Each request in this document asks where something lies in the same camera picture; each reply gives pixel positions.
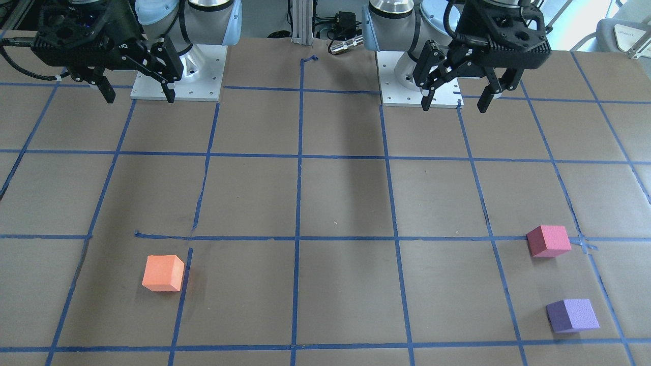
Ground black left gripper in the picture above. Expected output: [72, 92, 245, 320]
[413, 1, 552, 113]

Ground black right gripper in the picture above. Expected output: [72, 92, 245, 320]
[31, 1, 184, 104]

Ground orange foam cube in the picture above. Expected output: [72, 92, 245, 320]
[141, 255, 185, 292]

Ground purple foam cube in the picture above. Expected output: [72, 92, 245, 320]
[545, 298, 600, 333]

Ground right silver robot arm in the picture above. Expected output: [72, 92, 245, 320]
[28, 1, 242, 103]

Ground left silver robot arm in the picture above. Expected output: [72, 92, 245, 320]
[363, 1, 552, 113]

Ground black power adapter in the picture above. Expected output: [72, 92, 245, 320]
[333, 11, 358, 39]

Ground grey chair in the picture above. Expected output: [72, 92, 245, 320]
[570, 17, 650, 59]

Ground red foam cube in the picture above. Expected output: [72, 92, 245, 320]
[527, 225, 572, 258]

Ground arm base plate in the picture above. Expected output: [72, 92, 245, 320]
[376, 51, 464, 108]
[130, 44, 228, 102]

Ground silver cable connector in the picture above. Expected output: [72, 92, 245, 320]
[328, 35, 364, 55]

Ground aluminium profile post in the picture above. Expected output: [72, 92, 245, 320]
[290, 0, 314, 46]

